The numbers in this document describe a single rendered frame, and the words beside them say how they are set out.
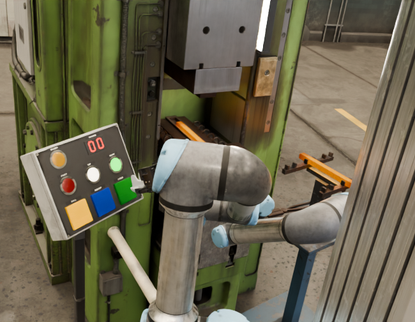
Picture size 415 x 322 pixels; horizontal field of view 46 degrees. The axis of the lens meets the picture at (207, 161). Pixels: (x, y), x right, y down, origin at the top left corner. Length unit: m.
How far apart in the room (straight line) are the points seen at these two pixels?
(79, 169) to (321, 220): 0.75
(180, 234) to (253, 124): 1.26
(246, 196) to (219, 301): 1.56
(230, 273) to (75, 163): 1.06
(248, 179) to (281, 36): 1.25
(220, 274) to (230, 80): 0.92
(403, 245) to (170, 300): 0.59
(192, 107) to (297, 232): 1.17
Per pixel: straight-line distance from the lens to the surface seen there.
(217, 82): 1.86
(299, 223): 1.44
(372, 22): 9.70
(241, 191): 0.98
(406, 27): 0.74
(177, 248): 1.05
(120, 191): 1.67
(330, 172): 2.15
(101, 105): 1.86
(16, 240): 3.19
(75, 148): 1.59
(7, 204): 3.53
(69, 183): 1.56
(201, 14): 1.75
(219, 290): 2.47
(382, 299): 0.74
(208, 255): 2.20
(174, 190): 0.99
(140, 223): 2.19
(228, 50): 1.85
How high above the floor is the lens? 1.88
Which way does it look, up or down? 27 degrees down
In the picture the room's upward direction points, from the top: 7 degrees clockwise
